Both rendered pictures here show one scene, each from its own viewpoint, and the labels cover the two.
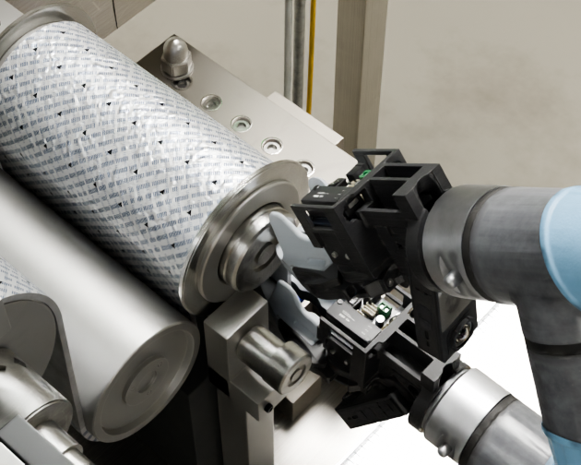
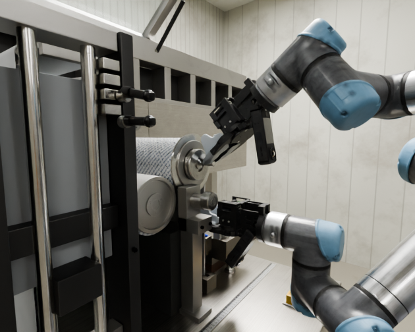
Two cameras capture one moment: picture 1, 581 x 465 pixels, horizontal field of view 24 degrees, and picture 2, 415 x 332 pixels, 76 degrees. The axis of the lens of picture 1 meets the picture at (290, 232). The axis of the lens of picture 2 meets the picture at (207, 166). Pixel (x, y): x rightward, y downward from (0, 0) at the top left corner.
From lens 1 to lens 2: 0.81 m
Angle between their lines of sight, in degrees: 48
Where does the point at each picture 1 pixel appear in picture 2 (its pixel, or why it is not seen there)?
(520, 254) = (293, 45)
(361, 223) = (233, 106)
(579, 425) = (337, 78)
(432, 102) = not seen: hidden behind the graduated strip
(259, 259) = (197, 164)
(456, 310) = (269, 139)
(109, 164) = (148, 144)
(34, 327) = not seen: hidden behind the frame
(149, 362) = (157, 193)
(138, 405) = (151, 221)
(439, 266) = (264, 82)
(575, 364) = (326, 60)
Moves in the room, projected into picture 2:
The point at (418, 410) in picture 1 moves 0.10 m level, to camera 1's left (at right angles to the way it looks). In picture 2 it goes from (259, 222) to (214, 224)
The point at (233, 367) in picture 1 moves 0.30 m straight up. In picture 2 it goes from (188, 210) to (187, 70)
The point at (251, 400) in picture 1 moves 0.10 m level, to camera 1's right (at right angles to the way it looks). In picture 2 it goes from (195, 221) to (241, 220)
